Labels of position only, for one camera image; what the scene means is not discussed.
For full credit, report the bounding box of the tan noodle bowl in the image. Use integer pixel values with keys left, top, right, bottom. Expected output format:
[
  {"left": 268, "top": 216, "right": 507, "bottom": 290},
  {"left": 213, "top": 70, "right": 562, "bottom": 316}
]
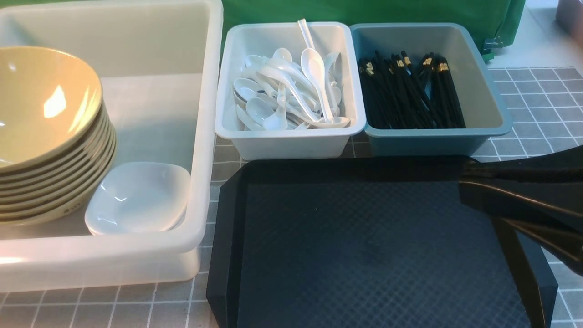
[{"left": 1, "top": 46, "right": 103, "bottom": 173}]

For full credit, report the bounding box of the blue-grey chopstick bin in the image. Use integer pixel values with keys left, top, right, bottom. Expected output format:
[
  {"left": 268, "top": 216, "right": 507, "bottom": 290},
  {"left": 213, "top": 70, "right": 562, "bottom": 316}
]
[{"left": 350, "top": 23, "right": 512, "bottom": 156}]

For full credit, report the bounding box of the green cloth backdrop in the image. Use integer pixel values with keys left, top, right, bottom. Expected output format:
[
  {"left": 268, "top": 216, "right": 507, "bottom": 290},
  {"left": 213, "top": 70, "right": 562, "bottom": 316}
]
[{"left": 0, "top": 0, "right": 526, "bottom": 62}]

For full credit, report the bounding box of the white sauce dish in tub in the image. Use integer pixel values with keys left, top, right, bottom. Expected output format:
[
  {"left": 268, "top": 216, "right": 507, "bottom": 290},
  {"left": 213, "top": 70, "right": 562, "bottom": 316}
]
[{"left": 158, "top": 202, "right": 187, "bottom": 231}]

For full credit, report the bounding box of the white soup spoon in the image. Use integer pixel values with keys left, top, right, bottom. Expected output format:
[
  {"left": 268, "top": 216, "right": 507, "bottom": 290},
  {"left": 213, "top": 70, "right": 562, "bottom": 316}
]
[{"left": 301, "top": 48, "right": 334, "bottom": 124}]

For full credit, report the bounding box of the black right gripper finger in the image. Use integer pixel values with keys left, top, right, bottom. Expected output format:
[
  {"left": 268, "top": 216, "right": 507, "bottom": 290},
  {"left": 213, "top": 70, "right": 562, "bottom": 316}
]
[
  {"left": 501, "top": 218, "right": 583, "bottom": 276},
  {"left": 459, "top": 147, "right": 582, "bottom": 233}
]

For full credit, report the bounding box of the stack of tan bowls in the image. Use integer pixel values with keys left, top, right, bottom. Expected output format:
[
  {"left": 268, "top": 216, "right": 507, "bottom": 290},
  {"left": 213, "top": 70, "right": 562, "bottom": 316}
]
[{"left": 0, "top": 102, "right": 117, "bottom": 227}]

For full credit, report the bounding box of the pile of black chopsticks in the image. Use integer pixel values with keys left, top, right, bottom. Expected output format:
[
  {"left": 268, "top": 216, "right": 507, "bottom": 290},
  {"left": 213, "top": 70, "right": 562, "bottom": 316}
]
[{"left": 358, "top": 51, "right": 466, "bottom": 129}]

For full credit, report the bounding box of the black serving tray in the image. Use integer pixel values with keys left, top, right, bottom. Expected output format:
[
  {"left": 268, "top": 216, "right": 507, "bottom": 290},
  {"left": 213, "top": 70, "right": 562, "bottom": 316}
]
[{"left": 206, "top": 156, "right": 558, "bottom": 328}]

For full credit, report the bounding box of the large white plastic tub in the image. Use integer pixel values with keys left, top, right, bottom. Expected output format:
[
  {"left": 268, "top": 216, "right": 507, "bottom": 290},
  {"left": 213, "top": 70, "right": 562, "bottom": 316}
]
[{"left": 1, "top": 0, "right": 223, "bottom": 293}]

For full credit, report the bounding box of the white spoon bin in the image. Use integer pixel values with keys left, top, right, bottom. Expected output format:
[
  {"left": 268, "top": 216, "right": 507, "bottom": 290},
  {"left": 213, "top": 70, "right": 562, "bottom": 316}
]
[{"left": 215, "top": 21, "right": 366, "bottom": 161}]

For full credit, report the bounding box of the pile of white spoons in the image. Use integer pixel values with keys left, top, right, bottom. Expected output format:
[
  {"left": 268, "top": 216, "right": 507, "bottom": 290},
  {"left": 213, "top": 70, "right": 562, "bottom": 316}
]
[{"left": 233, "top": 19, "right": 351, "bottom": 131}]

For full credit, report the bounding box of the white square sauce dish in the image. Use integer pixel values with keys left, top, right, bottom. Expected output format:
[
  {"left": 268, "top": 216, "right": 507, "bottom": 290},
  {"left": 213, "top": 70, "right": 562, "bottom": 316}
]
[{"left": 85, "top": 162, "right": 191, "bottom": 236}]

